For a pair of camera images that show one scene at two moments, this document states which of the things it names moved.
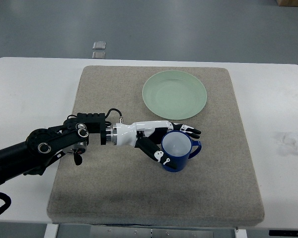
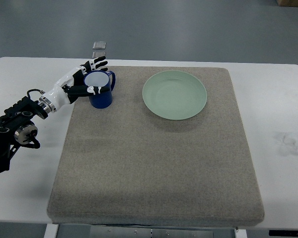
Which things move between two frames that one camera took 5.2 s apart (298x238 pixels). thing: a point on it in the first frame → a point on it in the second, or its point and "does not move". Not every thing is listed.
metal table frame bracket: (105, 231) does not move
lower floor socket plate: (99, 55) does not move
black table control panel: (288, 233) does not move
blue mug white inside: (178, 145) → (101, 79)
